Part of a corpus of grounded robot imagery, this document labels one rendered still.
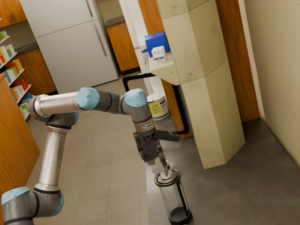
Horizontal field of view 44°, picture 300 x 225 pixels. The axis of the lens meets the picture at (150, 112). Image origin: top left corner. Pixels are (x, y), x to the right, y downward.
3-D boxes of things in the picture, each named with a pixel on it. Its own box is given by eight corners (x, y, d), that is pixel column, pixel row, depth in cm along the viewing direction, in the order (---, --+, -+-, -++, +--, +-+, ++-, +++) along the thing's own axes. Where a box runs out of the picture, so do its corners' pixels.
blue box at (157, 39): (168, 47, 192) (163, 30, 189) (169, 52, 183) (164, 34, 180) (149, 52, 193) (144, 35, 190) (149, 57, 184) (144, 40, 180)
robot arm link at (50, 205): (20, 214, 167) (40, 94, 168) (49, 211, 178) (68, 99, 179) (34, 222, 159) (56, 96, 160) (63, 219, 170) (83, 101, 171)
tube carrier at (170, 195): (196, 218, 154) (184, 177, 146) (172, 229, 153) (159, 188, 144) (186, 204, 164) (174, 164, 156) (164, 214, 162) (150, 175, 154)
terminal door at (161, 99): (189, 133, 213) (171, 69, 197) (141, 138, 225) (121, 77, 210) (189, 133, 213) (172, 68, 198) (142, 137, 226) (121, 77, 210)
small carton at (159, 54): (167, 57, 176) (163, 45, 173) (165, 61, 171) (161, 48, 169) (156, 59, 177) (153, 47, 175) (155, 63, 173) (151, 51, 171)
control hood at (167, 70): (173, 64, 197) (168, 46, 193) (181, 84, 168) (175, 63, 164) (153, 70, 198) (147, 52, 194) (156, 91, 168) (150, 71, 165)
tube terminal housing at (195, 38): (237, 127, 214) (207, -7, 183) (253, 156, 184) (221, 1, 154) (194, 139, 216) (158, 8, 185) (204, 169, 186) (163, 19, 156)
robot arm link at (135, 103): (131, 86, 140) (148, 87, 134) (140, 112, 144) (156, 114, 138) (117, 96, 135) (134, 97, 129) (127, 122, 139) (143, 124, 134)
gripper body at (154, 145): (139, 156, 148) (131, 130, 143) (160, 147, 149) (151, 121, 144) (145, 164, 141) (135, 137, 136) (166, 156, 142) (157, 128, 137)
